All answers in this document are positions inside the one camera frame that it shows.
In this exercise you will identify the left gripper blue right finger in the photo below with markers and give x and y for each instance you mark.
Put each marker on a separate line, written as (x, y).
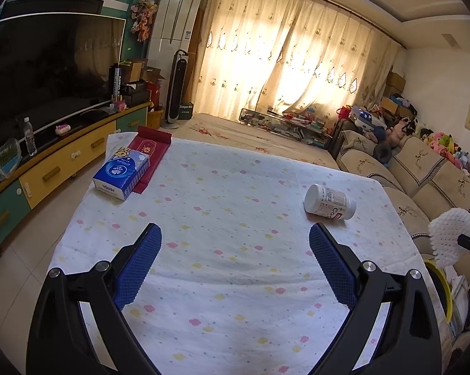
(409, 342)

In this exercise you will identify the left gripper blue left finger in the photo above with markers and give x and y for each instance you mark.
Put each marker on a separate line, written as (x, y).
(59, 342)

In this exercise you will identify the white foam fruit net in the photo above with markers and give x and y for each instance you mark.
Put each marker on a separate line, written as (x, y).
(444, 232)

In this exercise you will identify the yellow rimmed black trash bin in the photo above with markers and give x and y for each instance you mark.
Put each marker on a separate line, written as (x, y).
(442, 287)

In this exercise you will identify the beige fabric sofa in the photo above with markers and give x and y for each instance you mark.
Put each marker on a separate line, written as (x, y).
(420, 184)

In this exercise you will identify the pile of plush toys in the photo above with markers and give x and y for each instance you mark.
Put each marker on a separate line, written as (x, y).
(441, 143)

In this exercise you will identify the white dotted tablecloth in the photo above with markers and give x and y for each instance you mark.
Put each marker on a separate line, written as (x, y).
(235, 288)

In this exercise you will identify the blue tissue pack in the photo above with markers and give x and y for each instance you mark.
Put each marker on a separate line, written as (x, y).
(121, 173)

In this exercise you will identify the yellow green tv cabinet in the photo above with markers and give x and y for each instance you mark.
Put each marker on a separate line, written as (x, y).
(40, 175)

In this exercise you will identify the glass bowl on cabinet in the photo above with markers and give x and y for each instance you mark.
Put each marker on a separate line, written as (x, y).
(10, 157)

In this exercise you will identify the clear water bottle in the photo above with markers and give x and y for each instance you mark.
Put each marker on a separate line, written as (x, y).
(29, 137)

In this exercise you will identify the pile of books and toys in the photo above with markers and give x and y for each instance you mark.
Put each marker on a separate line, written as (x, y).
(310, 131)

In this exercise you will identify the red envelope box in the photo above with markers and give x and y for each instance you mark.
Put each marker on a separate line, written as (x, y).
(155, 144)

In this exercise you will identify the large flat screen television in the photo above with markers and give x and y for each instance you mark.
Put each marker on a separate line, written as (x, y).
(53, 65)

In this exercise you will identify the black tower fan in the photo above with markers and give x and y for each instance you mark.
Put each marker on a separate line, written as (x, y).
(176, 83)

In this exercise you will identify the cream embroidered curtains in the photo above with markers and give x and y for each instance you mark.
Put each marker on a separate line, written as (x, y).
(305, 57)

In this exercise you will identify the white standing air conditioner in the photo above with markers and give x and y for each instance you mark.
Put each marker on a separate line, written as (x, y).
(172, 31)

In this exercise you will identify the artificial flower wall decoration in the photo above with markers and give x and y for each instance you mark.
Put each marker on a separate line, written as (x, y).
(142, 16)

